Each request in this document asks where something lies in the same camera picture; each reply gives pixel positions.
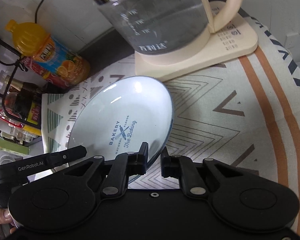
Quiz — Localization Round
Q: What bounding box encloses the white plate bakery print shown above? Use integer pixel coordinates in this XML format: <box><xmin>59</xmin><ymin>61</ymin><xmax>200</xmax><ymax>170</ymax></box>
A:
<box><xmin>66</xmin><ymin>75</ymin><xmax>175</xmax><ymax>183</ymax></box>

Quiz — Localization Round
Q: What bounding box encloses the patterned table cloth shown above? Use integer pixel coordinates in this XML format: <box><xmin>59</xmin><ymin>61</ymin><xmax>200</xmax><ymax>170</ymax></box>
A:
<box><xmin>41</xmin><ymin>7</ymin><xmax>300</xmax><ymax>239</ymax></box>

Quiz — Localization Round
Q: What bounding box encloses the dark soy sauce bottle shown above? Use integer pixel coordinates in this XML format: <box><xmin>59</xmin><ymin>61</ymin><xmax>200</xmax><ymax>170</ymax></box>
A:
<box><xmin>2</xmin><ymin>76</ymin><xmax>65</xmax><ymax>136</ymax></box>

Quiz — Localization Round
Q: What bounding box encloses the red cola can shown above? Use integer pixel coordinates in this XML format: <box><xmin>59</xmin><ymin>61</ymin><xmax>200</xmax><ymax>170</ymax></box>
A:
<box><xmin>21</xmin><ymin>57</ymin><xmax>70</xmax><ymax>90</ymax></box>

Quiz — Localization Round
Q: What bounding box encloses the orange juice bottle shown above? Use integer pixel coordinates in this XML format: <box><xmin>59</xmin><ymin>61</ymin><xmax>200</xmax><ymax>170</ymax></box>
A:
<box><xmin>5</xmin><ymin>20</ymin><xmax>90</xmax><ymax>85</ymax></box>

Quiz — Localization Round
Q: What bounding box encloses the glass kettle cream handle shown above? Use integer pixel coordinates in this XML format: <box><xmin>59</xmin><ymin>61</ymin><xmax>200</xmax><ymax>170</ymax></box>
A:
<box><xmin>92</xmin><ymin>0</ymin><xmax>243</xmax><ymax>55</ymax></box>

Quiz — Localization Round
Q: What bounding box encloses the black wire rack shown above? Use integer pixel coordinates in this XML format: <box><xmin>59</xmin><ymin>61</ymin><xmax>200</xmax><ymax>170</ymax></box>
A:
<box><xmin>0</xmin><ymin>39</ymin><xmax>42</xmax><ymax>146</ymax></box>

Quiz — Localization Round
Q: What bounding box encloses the white wall socket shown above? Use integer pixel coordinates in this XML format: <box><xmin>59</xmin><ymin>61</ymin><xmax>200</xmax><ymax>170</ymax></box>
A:
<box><xmin>285</xmin><ymin>32</ymin><xmax>299</xmax><ymax>49</ymax></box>

